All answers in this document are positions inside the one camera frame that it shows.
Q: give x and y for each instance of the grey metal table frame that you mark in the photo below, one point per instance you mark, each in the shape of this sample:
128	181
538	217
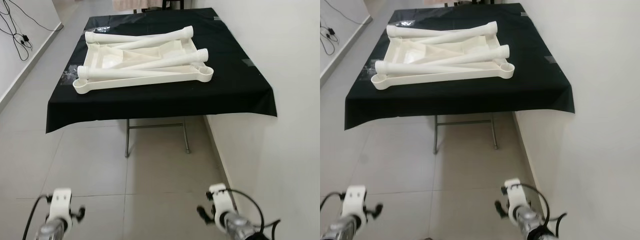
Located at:
127	142
435	135

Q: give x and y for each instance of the beige cloth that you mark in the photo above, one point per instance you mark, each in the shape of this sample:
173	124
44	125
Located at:
440	2
135	4

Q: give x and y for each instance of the grey tape piece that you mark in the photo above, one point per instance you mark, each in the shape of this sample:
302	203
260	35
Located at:
551	60
528	15
248	63
219	18

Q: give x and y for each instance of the white plastic children table top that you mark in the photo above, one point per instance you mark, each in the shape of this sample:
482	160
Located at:
407	56
107	61

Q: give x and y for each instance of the black tablecloth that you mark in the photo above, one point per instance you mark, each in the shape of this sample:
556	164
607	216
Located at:
450	100
150	102

